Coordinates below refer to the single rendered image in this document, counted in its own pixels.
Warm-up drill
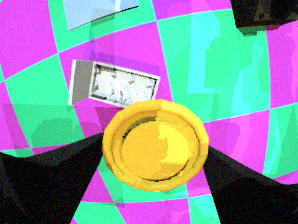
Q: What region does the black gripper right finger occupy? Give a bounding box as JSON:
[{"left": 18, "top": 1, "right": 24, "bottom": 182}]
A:
[{"left": 202, "top": 145, "right": 298, "bottom": 224}]

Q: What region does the yellow plate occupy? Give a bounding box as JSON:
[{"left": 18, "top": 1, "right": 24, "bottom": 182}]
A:
[{"left": 101, "top": 99, "right": 209, "bottom": 192}]

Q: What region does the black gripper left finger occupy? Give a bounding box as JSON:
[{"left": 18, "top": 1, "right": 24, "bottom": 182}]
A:
[{"left": 0, "top": 132, "right": 104, "bottom": 224}]

